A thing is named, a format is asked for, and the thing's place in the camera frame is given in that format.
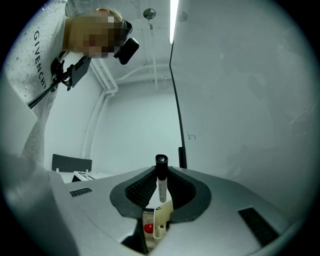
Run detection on white ceiling conduit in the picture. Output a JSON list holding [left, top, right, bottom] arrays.
[[116, 63, 173, 84]]

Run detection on person's white t-shirt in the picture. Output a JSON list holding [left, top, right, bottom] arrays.
[[4, 0, 73, 167]]

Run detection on black head camera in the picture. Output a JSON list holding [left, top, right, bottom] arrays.
[[113, 19, 140, 66]]

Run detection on large whiteboard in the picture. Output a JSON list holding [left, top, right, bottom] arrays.
[[169, 0, 320, 223]]

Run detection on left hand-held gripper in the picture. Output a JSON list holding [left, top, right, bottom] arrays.
[[71, 171, 97, 183]]

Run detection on black cable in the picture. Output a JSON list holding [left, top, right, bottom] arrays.
[[26, 74, 68, 110]]

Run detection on white marker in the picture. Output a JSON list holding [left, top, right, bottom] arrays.
[[154, 154, 169, 204]]

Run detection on round ceiling fixture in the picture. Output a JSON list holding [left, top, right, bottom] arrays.
[[142, 7, 157, 20]]

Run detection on grey desk partition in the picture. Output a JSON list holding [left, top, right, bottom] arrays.
[[51, 153, 93, 173]]

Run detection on white wall pipes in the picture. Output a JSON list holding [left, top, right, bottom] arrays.
[[81, 58, 120, 161]]

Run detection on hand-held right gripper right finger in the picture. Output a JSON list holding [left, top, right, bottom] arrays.
[[151, 165, 290, 256]]

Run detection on long ceiling light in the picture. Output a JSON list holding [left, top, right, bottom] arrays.
[[169, 0, 180, 45]]

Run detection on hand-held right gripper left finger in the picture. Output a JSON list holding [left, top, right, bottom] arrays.
[[51, 165, 158, 256]]

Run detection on black chest mount device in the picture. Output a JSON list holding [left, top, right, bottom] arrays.
[[50, 51, 93, 92]]

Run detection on person's head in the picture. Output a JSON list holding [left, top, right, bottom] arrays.
[[62, 7, 126, 60]]

